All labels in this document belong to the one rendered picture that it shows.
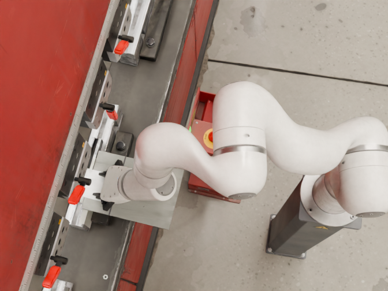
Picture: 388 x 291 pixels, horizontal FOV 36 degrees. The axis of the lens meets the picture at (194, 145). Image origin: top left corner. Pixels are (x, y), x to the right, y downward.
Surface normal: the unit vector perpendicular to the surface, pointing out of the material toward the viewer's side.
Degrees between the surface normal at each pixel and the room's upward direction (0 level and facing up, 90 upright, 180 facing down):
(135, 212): 0
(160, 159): 61
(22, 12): 90
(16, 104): 90
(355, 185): 43
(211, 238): 0
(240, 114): 2
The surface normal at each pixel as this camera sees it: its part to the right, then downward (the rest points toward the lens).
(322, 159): 0.55, 0.31
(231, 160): -0.39, -0.31
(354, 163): -0.63, -0.19
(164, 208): -0.02, -0.27
